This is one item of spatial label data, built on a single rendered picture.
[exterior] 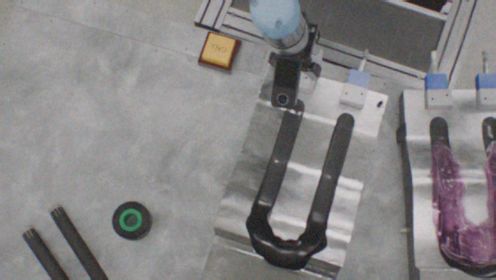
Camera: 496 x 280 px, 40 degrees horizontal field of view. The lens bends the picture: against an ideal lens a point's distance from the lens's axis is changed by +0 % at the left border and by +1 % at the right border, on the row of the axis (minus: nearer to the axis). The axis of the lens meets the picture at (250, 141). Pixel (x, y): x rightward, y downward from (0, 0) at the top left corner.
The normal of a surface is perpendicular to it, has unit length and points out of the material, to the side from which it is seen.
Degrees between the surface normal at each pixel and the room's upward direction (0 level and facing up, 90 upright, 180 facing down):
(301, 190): 27
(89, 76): 0
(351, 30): 0
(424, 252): 0
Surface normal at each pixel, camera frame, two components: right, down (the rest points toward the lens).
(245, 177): 0.11, -0.66
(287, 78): -0.28, 0.32
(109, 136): -0.04, -0.25
